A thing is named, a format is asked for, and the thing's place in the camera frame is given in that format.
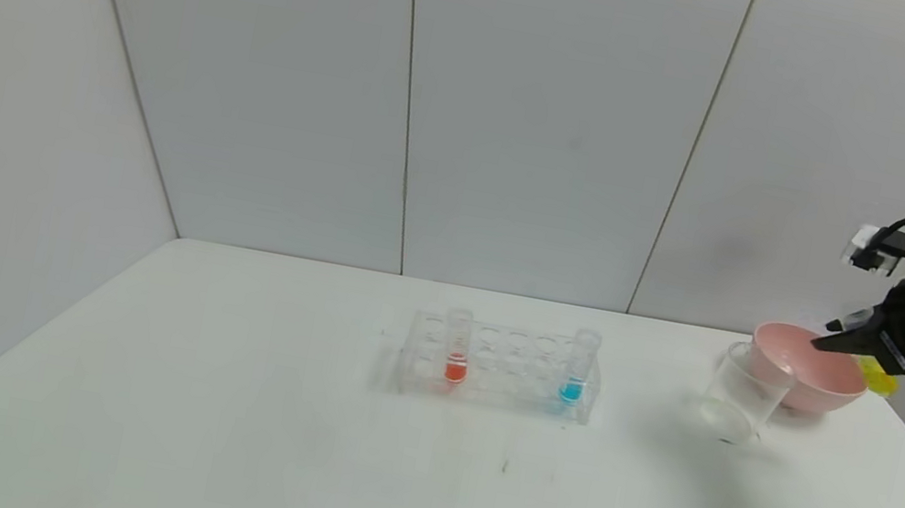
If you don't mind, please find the test tube with blue pigment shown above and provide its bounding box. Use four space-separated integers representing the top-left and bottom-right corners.
556 327 603 407

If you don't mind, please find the test tube with yellow pigment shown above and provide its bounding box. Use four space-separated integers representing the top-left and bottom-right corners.
852 354 903 399

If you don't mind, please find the clear glass beaker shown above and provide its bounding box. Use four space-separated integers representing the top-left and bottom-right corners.
692 336 800 453

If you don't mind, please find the pink bowl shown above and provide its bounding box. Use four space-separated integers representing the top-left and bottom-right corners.
739 318 877 424

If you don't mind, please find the test tube with red pigment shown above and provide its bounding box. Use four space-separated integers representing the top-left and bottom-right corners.
436 307 480 387

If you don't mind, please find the clear plastic test tube rack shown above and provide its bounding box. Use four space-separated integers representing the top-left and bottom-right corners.
393 306 609 429

